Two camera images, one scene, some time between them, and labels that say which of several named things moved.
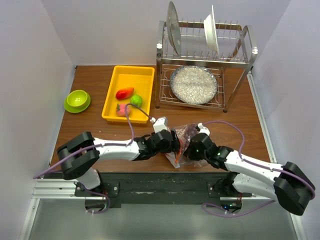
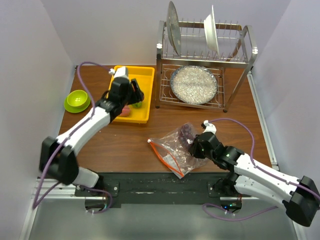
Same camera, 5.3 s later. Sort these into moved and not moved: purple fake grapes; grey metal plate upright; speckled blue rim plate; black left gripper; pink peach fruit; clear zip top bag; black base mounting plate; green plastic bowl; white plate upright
Moved: clear zip top bag; black left gripper; purple fake grapes
Not moved: green plastic bowl; white plate upright; grey metal plate upright; black base mounting plate; pink peach fruit; speckled blue rim plate
